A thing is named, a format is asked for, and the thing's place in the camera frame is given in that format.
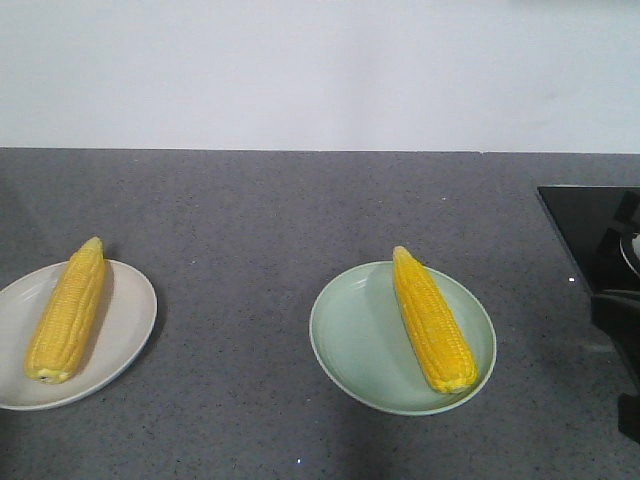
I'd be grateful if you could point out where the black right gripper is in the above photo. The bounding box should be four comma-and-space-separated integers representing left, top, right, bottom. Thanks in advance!
591, 289, 639, 443

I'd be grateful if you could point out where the yellow corn cob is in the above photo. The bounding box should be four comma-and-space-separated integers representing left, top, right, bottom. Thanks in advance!
392, 246, 478, 394
23, 236, 106, 384

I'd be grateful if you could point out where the black triangular stand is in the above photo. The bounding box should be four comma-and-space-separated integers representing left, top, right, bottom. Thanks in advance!
537, 185, 639, 292

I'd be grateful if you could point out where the pale green round plate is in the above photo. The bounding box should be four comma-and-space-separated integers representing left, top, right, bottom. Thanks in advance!
309, 261, 497, 416

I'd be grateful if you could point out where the white round plate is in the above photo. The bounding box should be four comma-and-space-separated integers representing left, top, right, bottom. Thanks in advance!
1, 260, 157, 411

